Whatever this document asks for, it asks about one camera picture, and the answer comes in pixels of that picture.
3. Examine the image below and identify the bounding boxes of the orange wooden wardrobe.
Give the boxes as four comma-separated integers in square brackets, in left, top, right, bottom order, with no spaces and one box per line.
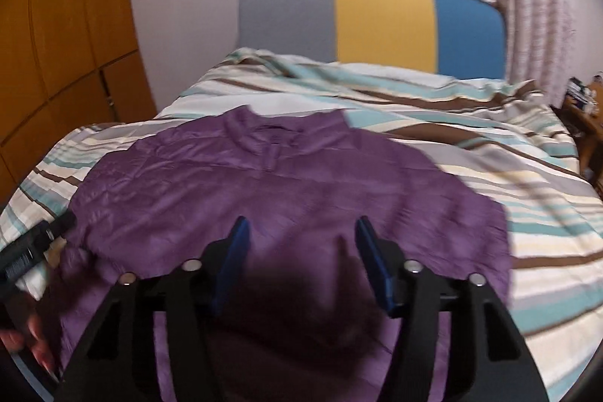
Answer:
[1,0,156,202]

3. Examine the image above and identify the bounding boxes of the items on desk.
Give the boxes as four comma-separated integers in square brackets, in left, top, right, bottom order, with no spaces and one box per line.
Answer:
[565,73,602,108]

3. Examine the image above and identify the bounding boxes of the person's left hand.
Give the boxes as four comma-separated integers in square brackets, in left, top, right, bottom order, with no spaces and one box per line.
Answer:
[1,289,55,376]

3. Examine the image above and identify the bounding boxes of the wooden desk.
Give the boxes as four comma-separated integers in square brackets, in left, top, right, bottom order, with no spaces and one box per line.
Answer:
[554,95,602,196]

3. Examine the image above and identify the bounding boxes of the striped bed duvet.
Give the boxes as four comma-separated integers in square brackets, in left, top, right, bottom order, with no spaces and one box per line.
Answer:
[1,48,602,401]

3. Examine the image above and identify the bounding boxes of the grey yellow blue headboard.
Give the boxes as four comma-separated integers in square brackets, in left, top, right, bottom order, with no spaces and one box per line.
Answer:
[237,0,506,79]

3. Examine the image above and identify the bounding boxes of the purple quilted down jacket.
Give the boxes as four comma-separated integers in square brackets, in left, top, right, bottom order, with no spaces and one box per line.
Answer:
[51,107,512,401]

